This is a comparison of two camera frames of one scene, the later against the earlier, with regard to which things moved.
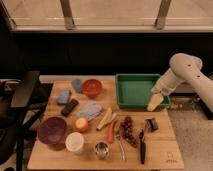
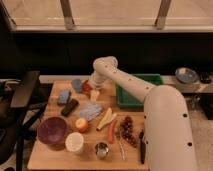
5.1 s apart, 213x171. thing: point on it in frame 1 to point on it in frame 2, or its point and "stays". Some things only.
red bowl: x=92 y=88 stays
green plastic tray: x=134 y=91 stays
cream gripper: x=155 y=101 to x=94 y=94
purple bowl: x=52 y=130 stays
